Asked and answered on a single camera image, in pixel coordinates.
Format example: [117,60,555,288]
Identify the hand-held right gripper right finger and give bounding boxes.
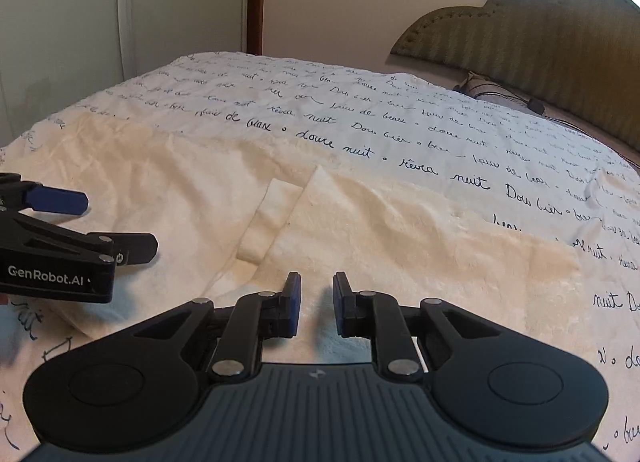
[333,271,506,384]

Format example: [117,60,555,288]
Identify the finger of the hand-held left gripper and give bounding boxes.
[82,231,160,266]
[0,173,90,217]

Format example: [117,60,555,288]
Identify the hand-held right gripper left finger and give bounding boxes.
[134,271,303,383]

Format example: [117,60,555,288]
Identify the cream pants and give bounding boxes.
[0,116,587,373]

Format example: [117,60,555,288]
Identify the white floral wardrobe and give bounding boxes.
[0,0,251,148]

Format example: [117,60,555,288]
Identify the white script-print blanket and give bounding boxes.
[0,51,640,462]

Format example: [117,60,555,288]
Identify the striped pillow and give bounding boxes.
[452,70,551,115]

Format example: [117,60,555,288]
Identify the green padded headboard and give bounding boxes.
[390,0,640,169]

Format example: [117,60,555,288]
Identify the black cable with plug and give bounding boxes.
[470,84,601,135]

